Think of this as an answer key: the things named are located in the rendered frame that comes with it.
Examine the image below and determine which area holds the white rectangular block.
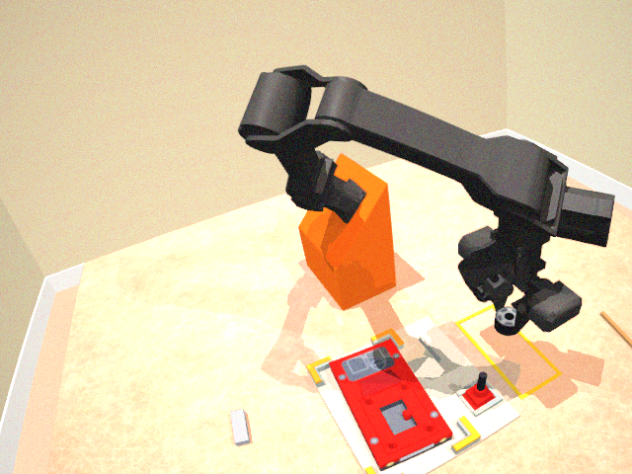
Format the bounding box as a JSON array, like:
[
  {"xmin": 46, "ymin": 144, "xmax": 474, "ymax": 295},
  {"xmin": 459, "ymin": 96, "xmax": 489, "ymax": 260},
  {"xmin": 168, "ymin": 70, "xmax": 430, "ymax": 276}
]
[{"xmin": 230, "ymin": 409, "xmax": 250, "ymax": 446}]

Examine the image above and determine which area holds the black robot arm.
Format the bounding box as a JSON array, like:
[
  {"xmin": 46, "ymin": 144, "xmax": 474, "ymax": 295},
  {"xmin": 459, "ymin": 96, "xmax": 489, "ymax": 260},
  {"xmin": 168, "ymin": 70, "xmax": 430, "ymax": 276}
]
[{"xmin": 237, "ymin": 65, "xmax": 615, "ymax": 304}]

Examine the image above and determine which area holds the black and grey toy wheel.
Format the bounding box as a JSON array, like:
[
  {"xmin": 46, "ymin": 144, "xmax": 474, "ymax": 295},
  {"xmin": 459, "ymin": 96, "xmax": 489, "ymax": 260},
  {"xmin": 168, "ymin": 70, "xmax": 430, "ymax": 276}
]
[{"xmin": 494, "ymin": 306, "xmax": 520, "ymax": 337}]

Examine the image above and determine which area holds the yellow rectangular outline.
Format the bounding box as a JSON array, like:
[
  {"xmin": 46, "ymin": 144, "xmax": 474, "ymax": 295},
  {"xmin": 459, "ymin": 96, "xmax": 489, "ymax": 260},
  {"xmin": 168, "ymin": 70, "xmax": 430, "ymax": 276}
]
[{"xmin": 455, "ymin": 304, "xmax": 563, "ymax": 400}]

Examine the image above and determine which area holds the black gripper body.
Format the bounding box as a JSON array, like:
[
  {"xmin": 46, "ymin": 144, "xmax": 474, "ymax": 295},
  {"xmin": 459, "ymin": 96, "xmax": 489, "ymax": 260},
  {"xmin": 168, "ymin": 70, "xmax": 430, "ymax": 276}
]
[{"xmin": 458, "ymin": 223, "xmax": 582, "ymax": 333}]

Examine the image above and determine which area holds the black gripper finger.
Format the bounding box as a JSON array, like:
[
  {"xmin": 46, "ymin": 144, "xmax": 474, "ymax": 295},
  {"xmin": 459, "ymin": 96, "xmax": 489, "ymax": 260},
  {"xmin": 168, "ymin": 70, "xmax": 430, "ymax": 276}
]
[
  {"xmin": 512, "ymin": 298, "xmax": 529, "ymax": 332},
  {"xmin": 494, "ymin": 298, "xmax": 508, "ymax": 312}
]

